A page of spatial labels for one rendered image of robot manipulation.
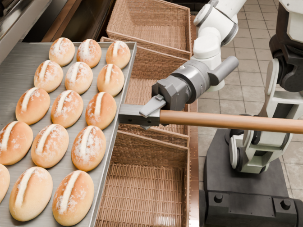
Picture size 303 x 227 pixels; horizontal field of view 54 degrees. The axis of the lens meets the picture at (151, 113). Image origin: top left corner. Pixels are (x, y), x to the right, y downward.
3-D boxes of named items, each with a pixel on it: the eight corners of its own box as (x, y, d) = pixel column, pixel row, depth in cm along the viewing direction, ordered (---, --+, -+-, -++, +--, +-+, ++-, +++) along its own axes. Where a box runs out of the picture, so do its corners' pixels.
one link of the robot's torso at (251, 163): (228, 152, 180) (248, 110, 139) (262, 155, 178) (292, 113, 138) (229, 176, 172) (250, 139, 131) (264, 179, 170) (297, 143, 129)
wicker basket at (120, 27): (109, 72, 178) (103, 30, 158) (121, 24, 217) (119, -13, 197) (190, 75, 175) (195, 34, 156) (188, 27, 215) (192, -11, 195)
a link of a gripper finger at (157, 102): (136, 112, 64) (155, 97, 67) (148, 119, 62) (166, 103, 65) (136, 106, 62) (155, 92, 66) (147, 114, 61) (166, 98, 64)
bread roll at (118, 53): (109, 50, 85) (107, 33, 81) (132, 51, 85) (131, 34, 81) (103, 72, 78) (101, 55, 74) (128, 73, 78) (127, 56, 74)
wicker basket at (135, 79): (81, 152, 135) (70, 110, 116) (106, 76, 175) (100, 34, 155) (188, 161, 132) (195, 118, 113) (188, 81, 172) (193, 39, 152)
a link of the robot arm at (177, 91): (178, 94, 61) (210, 67, 67) (143, 74, 65) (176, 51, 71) (174, 133, 70) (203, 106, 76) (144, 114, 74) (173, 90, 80)
